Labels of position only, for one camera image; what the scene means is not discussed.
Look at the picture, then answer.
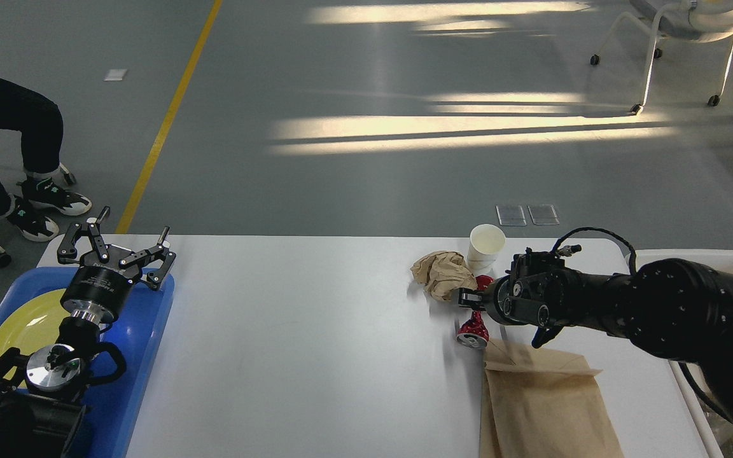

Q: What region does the white plastic bin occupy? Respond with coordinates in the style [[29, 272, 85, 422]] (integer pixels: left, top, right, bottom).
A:
[[627, 250, 733, 455]]

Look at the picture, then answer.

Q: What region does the person in dark trousers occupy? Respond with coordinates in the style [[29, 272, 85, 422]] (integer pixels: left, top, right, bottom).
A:
[[0, 78, 92, 242]]

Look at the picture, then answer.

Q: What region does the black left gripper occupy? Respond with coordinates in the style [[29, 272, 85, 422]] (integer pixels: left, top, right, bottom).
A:
[[57, 205, 177, 324]]

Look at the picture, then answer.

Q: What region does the yellow round plate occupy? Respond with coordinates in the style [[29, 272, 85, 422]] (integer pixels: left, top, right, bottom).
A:
[[0, 289, 69, 356]]

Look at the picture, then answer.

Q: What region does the white chair on casters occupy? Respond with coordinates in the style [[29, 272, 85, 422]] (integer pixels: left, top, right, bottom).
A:
[[589, 1, 733, 116]]

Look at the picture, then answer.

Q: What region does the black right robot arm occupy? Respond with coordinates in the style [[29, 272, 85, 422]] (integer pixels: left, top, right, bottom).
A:
[[456, 237, 733, 423]]

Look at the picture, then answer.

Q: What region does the blue plastic tray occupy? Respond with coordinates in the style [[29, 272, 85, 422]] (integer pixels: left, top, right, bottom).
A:
[[0, 267, 176, 457]]

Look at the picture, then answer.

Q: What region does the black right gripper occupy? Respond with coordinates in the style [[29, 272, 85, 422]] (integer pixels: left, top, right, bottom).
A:
[[457, 276, 511, 326]]

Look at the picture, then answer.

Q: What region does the brown paper ball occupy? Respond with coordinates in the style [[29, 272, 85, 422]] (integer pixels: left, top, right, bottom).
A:
[[410, 251, 478, 302]]

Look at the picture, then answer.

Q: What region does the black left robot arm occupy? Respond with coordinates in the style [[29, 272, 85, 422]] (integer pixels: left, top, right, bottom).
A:
[[0, 207, 176, 457]]

